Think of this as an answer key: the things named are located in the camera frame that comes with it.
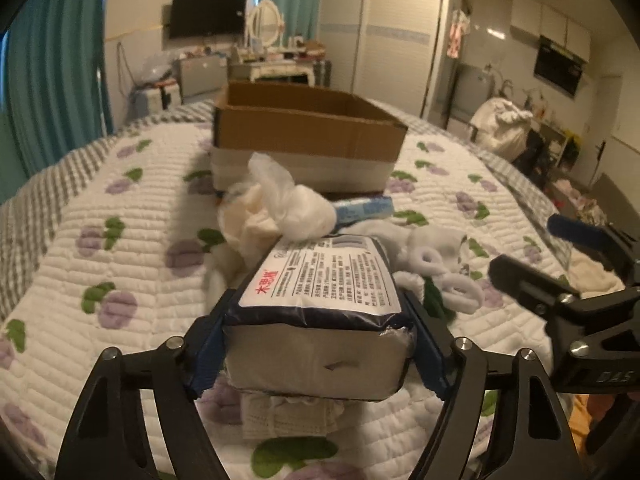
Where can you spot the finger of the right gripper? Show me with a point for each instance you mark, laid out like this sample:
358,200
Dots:
614,248
530,288

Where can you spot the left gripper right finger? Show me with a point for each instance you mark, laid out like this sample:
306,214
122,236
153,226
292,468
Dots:
529,437

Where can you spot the white socks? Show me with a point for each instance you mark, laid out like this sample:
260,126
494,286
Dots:
422,255

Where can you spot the blue tissue pack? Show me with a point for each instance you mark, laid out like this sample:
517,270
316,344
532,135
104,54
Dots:
358,209

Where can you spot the dark blue wet wipes pack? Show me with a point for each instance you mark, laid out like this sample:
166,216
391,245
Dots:
323,319

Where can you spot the white plastic bag bundle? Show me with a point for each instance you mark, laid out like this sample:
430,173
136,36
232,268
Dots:
268,205

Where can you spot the person's right hand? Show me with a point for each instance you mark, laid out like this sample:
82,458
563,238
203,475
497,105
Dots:
587,411

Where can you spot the white laundry bag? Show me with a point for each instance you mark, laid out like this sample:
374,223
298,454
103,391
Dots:
501,128

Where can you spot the white waffle cloth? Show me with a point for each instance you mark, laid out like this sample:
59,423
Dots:
265,417

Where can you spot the black range hood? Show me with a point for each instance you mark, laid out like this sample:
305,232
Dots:
558,67

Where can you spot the white floral quilt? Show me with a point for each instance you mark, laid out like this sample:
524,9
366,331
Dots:
129,264

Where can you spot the grey checked bed sheet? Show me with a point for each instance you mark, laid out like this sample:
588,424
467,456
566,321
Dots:
30,218

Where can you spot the brown cardboard box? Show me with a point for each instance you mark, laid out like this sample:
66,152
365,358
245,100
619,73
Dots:
332,141

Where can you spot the white sliding wardrobe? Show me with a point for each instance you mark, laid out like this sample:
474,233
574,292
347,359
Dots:
385,50

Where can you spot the white dressing table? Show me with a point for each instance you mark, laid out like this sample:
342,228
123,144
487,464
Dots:
245,64

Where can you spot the teal window curtain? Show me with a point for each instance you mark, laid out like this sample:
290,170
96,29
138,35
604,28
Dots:
54,95

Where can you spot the grey mini fridge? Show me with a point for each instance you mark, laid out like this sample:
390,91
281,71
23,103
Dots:
201,78

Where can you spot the white vanity mirror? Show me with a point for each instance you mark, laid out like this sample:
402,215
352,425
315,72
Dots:
265,26

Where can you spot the white kitchen wall cabinets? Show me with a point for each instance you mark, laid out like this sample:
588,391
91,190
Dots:
531,20

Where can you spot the black wall television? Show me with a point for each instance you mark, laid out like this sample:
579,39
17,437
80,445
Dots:
205,18

